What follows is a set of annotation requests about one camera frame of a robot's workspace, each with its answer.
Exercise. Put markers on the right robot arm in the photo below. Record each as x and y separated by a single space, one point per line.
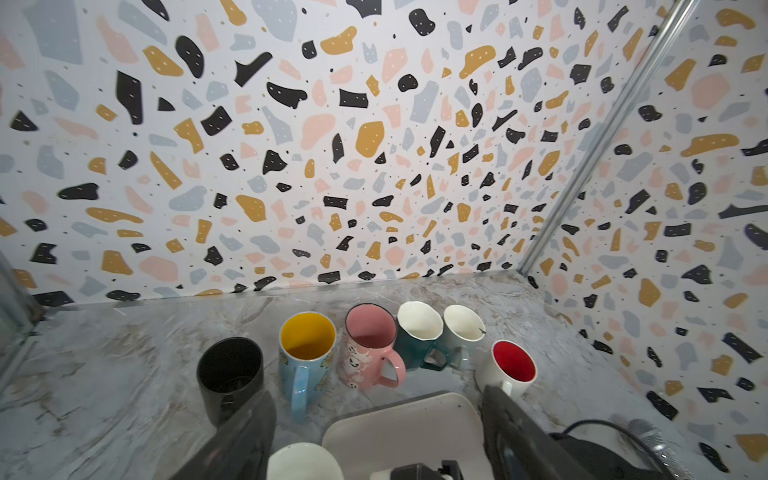
603 463

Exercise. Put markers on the pink mug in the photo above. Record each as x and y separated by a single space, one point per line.
368 356

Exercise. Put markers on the grey mug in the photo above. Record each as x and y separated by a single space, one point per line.
463 331

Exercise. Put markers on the light blue mug yellow inside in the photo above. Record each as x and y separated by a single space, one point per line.
306 352

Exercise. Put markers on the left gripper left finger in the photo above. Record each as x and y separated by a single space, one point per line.
241 448

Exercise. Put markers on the black mug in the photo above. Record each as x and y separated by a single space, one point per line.
228 374

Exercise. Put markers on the light green mug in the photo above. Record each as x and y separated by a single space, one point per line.
303 460

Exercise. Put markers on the dark green mug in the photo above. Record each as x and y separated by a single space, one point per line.
419 328

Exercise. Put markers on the glitter bottle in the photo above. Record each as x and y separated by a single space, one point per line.
652 437

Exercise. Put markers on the white mug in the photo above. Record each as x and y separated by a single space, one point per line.
509 367

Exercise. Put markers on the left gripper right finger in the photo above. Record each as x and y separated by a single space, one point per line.
517 448

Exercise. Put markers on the beige tray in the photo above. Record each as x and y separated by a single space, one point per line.
428 431

